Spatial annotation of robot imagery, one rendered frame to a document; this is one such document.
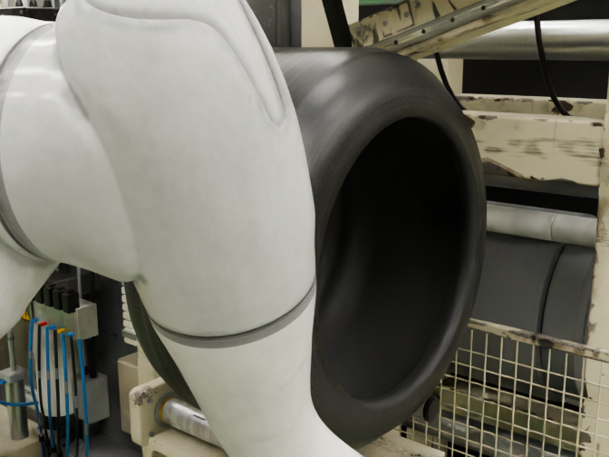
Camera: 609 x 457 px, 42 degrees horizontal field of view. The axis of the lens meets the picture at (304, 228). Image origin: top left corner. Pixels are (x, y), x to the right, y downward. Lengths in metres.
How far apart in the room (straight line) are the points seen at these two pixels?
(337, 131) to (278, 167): 0.61
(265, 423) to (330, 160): 0.55
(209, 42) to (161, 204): 0.08
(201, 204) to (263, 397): 0.14
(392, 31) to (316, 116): 0.54
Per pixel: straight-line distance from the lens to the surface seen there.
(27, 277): 0.47
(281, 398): 0.48
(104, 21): 0.37
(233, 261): 0.39
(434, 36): 1.46
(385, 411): 1.19
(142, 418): 1.36
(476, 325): 1.50
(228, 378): 0.45
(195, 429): 1.31
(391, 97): 1.08
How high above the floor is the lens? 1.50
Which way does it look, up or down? 13 degrees down
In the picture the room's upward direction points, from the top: straight up
